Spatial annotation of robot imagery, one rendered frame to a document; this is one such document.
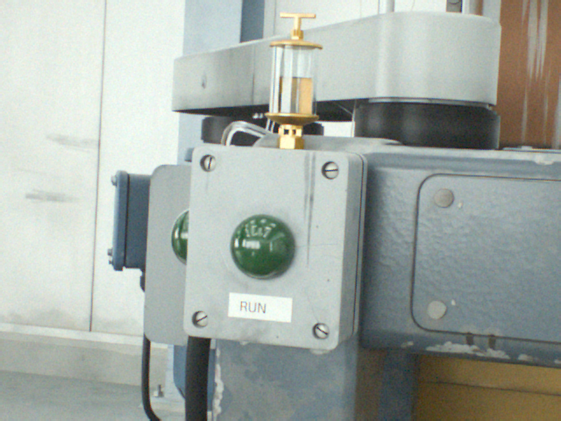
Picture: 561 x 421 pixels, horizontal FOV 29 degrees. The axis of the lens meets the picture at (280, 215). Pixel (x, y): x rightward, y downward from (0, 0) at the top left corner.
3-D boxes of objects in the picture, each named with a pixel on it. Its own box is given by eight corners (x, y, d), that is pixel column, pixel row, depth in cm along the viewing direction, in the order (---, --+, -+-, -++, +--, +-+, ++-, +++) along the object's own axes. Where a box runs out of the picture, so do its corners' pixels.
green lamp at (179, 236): (159, 267, 52) (162, 205, 52) (181, 263, 55) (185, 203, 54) (209, 272, 51) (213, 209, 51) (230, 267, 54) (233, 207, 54)
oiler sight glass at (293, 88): (263, 111, 57) (266, 44, 56) (275, 114, 59) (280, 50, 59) (309, 113, 56) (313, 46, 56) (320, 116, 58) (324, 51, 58)
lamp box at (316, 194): (181, 336, 51) (191, 144, 50) (213, 323, 55) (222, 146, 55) (337, 352, 49) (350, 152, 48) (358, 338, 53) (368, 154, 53)
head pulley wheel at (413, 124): (339, 143, 65) (342, 101, 65) (367, 146, 73) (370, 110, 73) (493, 151, 62) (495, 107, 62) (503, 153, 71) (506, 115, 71)
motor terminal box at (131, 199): (106, 298, 98) (112, 171, 98) (105, 284, 109) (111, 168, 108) (197, 301, 100) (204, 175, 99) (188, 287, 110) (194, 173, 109)
